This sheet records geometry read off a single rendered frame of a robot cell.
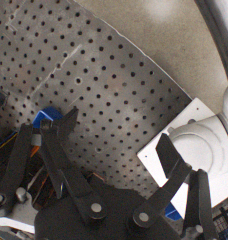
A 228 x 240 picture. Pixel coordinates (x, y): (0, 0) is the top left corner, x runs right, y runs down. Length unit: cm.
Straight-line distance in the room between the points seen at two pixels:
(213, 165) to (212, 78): 122
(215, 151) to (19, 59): 73
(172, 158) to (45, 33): 60
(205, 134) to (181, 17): 117
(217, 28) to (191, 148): 23
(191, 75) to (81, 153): 111
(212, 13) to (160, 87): 36
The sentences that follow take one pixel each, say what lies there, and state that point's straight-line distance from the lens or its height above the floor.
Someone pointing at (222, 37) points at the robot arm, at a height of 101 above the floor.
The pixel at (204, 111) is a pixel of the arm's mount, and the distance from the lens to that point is 61.
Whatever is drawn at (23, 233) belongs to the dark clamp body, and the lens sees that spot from 62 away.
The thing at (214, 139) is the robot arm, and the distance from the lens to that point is 34.
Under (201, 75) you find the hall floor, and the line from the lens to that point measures 144.
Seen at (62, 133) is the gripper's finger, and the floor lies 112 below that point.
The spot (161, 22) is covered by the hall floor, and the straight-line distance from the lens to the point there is 133.
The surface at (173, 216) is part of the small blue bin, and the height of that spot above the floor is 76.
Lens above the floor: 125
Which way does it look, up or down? 67 degrees down
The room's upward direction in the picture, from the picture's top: 171 degrees counter-clockwise
